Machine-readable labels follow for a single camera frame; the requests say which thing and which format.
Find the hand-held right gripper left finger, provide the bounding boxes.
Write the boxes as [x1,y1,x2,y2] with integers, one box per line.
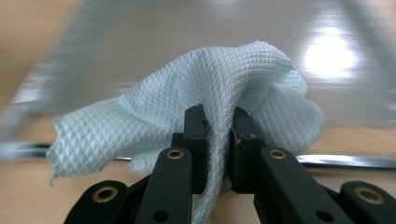
[171,104,209,194]

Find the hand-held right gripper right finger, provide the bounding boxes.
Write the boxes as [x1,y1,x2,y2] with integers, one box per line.
[229,106,268,194]

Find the light blue waffle cloth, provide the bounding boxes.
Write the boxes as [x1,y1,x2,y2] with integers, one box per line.
[46,40,326,224]

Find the grey two-tier shelf rack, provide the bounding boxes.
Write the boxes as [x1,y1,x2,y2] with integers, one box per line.
[0,0,396,171]

